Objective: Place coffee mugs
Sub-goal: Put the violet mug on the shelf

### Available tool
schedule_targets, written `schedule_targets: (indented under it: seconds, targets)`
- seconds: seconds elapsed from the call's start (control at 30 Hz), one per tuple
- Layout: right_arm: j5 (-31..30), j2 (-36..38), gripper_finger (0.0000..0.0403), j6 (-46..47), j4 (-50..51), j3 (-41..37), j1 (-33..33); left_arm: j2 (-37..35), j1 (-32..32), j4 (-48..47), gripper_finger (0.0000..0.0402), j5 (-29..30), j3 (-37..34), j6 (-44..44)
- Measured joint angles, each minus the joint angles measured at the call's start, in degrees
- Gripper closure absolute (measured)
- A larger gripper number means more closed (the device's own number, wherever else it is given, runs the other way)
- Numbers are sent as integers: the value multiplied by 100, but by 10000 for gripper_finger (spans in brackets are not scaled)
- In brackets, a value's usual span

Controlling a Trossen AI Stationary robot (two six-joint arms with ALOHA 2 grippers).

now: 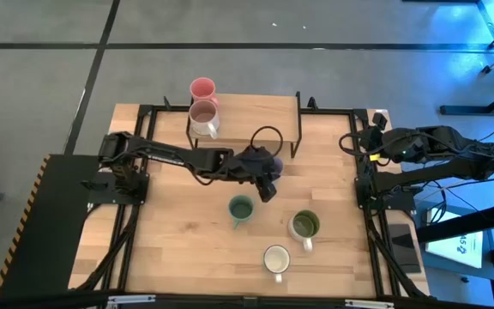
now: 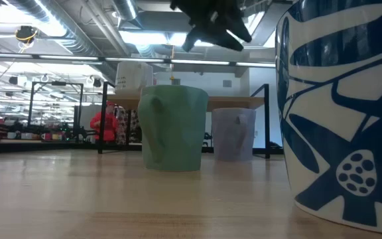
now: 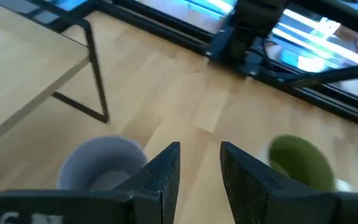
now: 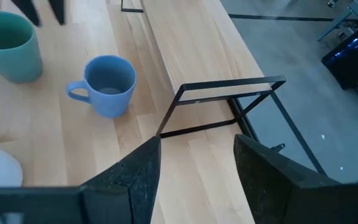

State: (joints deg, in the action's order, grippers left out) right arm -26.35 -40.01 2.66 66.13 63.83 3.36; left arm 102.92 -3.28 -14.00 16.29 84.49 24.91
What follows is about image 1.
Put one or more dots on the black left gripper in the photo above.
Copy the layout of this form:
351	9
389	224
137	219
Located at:
251	167

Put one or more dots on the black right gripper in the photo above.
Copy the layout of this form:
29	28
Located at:
384	141

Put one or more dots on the green ceramic mug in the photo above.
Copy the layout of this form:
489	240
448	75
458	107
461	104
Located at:
241	209

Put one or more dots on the white mug with pink interior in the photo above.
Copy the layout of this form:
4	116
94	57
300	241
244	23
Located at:
204	116

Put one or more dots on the pink ceramic mug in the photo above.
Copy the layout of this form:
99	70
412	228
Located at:
203	88

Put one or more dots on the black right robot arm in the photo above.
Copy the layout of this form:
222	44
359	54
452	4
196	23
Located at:
444	167

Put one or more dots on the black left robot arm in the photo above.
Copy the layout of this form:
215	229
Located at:
165	154

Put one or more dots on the white mug with green interior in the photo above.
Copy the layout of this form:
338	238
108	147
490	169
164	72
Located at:
303	225

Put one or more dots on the white mug with blue pattern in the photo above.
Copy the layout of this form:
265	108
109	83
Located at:
276	259

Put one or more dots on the black tablet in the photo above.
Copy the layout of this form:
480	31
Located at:
403	249

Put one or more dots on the white sheet with blue print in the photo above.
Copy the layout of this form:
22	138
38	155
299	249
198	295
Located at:
453	249

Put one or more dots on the black panel with hazard stripe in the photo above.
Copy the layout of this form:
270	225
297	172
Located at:
45	223

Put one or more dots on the wooden shelf with black frame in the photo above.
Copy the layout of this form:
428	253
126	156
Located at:
255	111

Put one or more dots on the black metal table frame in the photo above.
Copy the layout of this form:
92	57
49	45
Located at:
333	110

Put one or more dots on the silver metal bracket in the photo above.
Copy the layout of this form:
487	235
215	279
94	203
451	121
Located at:
369	304
131	299

